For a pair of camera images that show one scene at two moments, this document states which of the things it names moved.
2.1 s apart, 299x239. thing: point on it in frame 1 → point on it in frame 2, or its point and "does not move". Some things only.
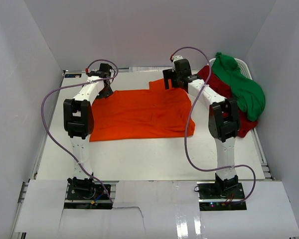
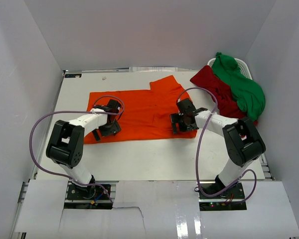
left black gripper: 107,92 → 114,129
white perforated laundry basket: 242,65 does not move
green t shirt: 249,95 does not move
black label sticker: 71,75 does not move
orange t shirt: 157,112 does not move
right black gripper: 168,74 → 176,118
